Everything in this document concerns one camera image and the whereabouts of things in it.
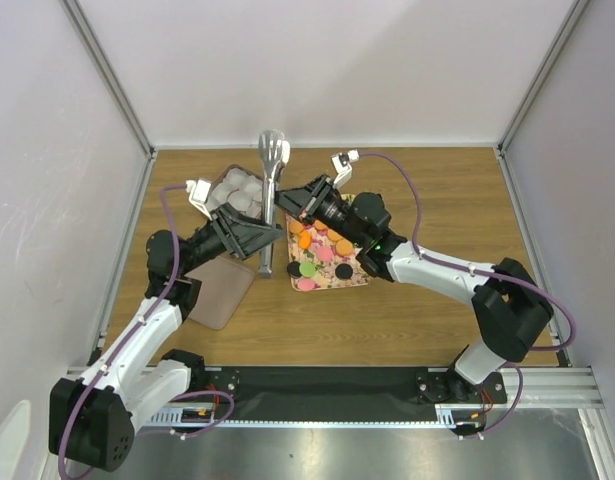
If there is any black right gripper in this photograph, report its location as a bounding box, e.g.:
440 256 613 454
266 174 365 248

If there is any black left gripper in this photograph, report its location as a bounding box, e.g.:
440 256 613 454
179 203 283 276

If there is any pink sandwich cookie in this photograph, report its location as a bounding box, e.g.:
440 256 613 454
316 245 333 263
297 278 316 292

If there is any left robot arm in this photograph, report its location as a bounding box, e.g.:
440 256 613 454
48 204 283 478

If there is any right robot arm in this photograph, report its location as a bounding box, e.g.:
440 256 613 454
274 175 554 402

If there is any orange pumpkin cookie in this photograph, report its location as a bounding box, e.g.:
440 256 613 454
289 220 305 235

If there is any orange squirrel cookie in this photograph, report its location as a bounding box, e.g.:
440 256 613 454
298 231 312 249

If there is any rose gold tin lid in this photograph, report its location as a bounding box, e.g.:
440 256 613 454
187 256 255 331

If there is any rose gold cookie tin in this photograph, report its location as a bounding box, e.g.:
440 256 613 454
205 164 263 219

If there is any black sandwich cookie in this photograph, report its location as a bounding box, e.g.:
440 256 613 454
335 263 353 280
286 261 301 279

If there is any floral serving tray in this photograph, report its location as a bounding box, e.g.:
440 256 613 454
285 214 370 292

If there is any green sandwich cookie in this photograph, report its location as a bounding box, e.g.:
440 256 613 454
299 261 316 278

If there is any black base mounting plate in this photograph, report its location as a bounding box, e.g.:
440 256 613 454
190 366 507 423

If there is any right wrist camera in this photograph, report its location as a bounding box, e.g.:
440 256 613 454
331 149 360 189

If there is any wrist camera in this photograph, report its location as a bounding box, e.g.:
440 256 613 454
185 178 212 212
331 149 360 189

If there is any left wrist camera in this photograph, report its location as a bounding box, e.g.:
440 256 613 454
185 178 212 212

